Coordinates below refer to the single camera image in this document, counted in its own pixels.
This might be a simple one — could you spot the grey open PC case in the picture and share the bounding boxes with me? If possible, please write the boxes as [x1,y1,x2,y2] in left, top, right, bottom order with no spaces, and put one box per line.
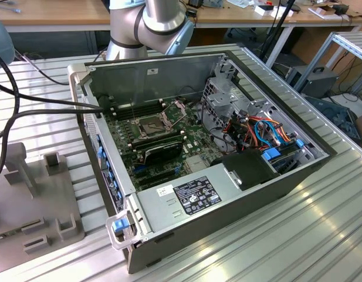
[66,50,339,276]

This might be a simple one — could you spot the blue plastic case latch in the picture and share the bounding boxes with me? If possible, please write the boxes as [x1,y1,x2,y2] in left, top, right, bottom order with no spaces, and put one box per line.
[113,217,131,234]

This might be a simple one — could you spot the aluminium frame rack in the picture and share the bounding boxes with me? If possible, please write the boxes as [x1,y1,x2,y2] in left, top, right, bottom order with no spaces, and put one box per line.
[294,31,362,98]

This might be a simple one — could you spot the black box with handle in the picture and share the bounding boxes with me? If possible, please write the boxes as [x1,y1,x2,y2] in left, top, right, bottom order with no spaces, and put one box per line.
[285,66,340,99]

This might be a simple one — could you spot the black plastic air shroud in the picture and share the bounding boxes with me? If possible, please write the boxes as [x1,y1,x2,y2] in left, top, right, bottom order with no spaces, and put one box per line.
[210,149,282,192]

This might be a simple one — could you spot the thick black cable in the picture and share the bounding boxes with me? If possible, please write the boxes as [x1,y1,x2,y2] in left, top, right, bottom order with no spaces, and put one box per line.
[0,49,106,183]

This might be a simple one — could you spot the wooden desk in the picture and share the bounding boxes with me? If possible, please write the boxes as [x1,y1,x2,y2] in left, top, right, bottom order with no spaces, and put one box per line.
[186,0,362,70]
[0,0,111,33]

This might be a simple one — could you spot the black stand pole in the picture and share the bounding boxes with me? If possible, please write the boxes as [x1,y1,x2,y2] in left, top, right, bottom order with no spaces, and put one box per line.
[259,0,296,59]

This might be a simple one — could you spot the green motherboard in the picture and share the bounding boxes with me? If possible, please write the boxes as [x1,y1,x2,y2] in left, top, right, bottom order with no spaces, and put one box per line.
[103,98,213,192]

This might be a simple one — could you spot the CPU socket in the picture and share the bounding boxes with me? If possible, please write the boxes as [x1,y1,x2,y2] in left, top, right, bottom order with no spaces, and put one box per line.
[133,113,173,139]

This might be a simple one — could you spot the silver chipset heat sink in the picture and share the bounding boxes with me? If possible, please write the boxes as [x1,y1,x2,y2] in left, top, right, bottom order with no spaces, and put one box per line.
[184,155,209,174]

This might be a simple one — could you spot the small white box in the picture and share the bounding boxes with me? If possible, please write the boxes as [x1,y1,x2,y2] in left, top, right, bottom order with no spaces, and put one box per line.
[253,5,295,18]

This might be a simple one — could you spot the black graphics card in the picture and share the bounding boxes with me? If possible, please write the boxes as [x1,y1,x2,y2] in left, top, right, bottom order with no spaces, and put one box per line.
[138,140,185,166]

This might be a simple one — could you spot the black RAM slot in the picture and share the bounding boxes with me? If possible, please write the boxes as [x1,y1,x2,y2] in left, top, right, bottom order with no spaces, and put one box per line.
[131,133,184,148]
[113,102,164,113]
[113,106,165,116]
[112,99,163,109]
[114,109,166,120]
[132,136,185,150]
[130,130,184,145]

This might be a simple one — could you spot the thin dark cable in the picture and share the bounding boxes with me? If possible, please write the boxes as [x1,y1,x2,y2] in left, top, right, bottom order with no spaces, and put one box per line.
[15,48,110,88]

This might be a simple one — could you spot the grey parts rack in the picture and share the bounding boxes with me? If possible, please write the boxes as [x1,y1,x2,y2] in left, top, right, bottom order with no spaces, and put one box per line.
[0,142,85,276]

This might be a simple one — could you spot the silver power supply unit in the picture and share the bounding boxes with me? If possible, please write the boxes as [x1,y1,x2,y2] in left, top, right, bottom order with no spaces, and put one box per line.
[136,163,243,235]

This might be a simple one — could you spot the silver metal drive cage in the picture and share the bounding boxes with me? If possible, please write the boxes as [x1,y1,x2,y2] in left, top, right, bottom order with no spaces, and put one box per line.
[201,75,276,137]

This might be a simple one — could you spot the open cardboard box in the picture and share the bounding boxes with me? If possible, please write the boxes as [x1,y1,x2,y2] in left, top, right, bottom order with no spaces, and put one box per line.
[308,2,350,21]

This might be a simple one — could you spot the blue wire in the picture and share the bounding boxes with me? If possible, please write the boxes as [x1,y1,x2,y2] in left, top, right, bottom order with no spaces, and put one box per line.
[253,119,284,147]

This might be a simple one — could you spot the orange wire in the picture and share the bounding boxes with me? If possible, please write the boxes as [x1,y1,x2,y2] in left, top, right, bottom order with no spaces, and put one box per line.
[245,116,292,142]

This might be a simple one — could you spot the black expansion slot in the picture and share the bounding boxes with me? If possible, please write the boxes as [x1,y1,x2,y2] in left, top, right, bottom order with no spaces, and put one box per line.
[138,178,170,190]
[136,169,176,182]

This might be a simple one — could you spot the dark plastic crate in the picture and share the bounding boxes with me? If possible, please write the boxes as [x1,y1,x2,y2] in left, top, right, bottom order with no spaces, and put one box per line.
[303,94,362,145]

